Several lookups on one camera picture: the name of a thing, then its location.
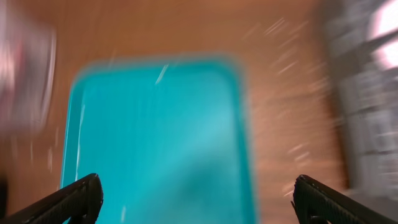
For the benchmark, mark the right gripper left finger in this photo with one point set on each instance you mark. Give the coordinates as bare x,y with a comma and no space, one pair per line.
79,202

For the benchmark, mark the small white plate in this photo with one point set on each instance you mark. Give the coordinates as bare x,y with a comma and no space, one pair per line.
382,33

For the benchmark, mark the grey dishwasher rack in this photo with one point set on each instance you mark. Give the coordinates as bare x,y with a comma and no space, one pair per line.
365,97

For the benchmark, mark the clear plastic bin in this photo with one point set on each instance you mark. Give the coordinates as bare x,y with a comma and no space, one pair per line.
27,69

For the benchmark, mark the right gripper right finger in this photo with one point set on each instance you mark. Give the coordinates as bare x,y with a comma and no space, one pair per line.
315,202

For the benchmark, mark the teal plastic tray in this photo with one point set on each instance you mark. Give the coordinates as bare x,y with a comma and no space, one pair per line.
168,138

